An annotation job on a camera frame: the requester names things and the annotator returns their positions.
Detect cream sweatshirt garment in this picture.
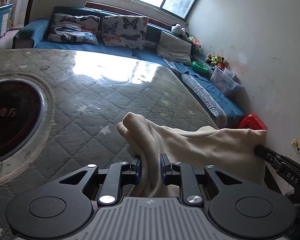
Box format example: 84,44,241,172
117,112,267,197

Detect far red plastic stool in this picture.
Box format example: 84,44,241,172
237,113,268,130

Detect clear plastic storage box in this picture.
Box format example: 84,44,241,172
210,67,243,98

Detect green plastic bowl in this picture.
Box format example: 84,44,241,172
192,61,210,75

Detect brown plush toys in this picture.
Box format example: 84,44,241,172
205,54,228,69

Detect grey plain cushion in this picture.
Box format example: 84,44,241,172
157,31,192,66

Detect round black induction cooktop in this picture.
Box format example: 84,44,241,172
0,79,45,161

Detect pink green plush toy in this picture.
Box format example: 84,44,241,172
188,35,202,48

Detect upright butterfly cushion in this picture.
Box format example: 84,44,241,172
101,15,149,50

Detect black white plush toy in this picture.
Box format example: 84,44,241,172
171,23,189,38

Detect flat butterfly pillow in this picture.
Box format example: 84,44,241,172
47,13,101,46

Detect blue corner sofa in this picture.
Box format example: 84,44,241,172
13,6,246,127

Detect blue white small cabinet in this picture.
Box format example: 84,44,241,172
0,3,14,38

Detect wall power socket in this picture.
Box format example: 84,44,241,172
292,139,300,154

